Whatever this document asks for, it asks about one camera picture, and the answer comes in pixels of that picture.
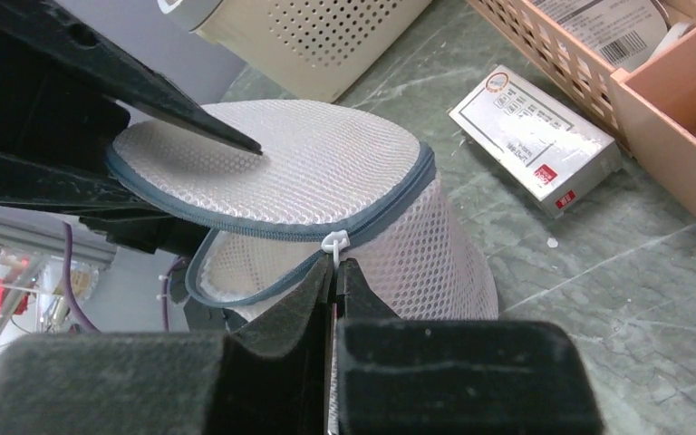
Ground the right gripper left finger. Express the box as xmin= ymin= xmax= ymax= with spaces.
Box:
xmin=0 ymin=256 xmax=334 ymax=434

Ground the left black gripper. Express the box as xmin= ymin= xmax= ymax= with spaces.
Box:
xmin=0 ymin=1 xmax=262 ymax=256

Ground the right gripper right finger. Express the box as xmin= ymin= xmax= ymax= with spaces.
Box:
xmin=334 ymin=258 xmax=604 ymax=434

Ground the white mesh laundry bag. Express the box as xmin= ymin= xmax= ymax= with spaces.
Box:
xmin=106 ymin=100 xmax=498 ymax=321

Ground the cream laundry basket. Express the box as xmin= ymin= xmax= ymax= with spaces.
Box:
xmin=158 ymin=0 xmax=430 ymax=102

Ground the small white box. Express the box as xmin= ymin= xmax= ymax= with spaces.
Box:
xmin=449 ymin=65 xmax=623 ymax=218

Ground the orange file organizer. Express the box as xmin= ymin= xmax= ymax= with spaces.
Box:
xmin=473 ymin=1 xmax=696 ymax=217

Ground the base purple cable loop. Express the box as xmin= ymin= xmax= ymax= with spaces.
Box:
xmin=59 ymin=220 xmax=193 ymax=334

